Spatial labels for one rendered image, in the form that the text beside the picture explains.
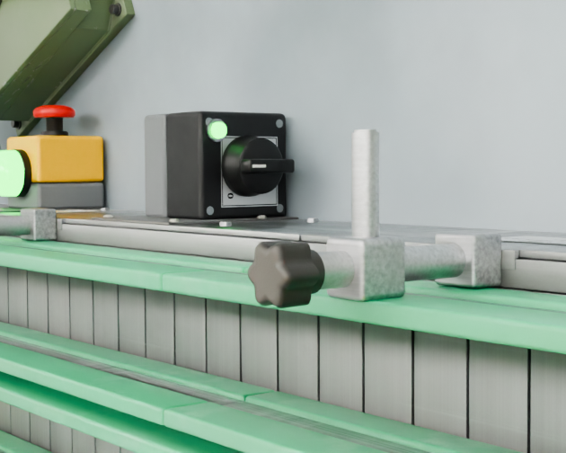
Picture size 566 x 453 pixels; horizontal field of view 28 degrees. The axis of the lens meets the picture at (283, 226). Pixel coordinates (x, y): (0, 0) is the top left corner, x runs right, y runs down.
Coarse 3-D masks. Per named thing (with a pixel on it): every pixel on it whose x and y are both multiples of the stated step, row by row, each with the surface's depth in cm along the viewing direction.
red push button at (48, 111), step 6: (36, 108) 108; (42, 108) 107; (48, 108) 107; (54, 108) 107; (60, 108) 107; (66, 108) 108; (72, 108) 108; (36, 114) 107; (42, 114) 107; (48, 114) 107; (54, 114) 107; (60, 114) 107; (66, 114) 107; (72, 114) 108; (48, 120) 108; (54, 120) 108; (60, 120) 108; (48, 126) 108; (54, 126) 108; (60, 126) 108
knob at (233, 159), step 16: (240, 144) 82; (256, 144) 81; (272, 144) 82; (224, 160) 82; (240, 160) 81; (256, 160) 80; (272, 160) 81; (288, 160) 82; (224, 176) 82; (240, 176) 81; (256, 176) 81; (272, 176) 82; (240, 192) 82; (256, 192) 82
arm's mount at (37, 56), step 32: (0, 0) 110; (32, 0) 105; (64, 0) 100; (96, 0) 104; (128, 0) 104; (0, 32) 110; (32, 32) 105; (64, 32) 103; (96, 32) 106; (0, 64) 111; (32, 64) 108; (64, 64) 110; (0, 96) 112; (32, 96) 115; (32, 128) 121
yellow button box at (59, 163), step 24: (24, 144) 106; (48, 144) 105; (72, 144) 106; (96, 144) 108; (48, 168) 105; (72, 168) 106; (96, 168) 108; (48, 192) 105; (72, 192) 106; (96, 192) 108
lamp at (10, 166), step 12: (0, 156) 104; (12, 156) 105; (24, 156) 105; (0, 168) 104; (12, 168) 104; (24, 168) 105; (0, 180) 104; (12, 180) 104; (24, 180) 105; (0, 192) 105; (12, 192) 105; (24, 192) 106
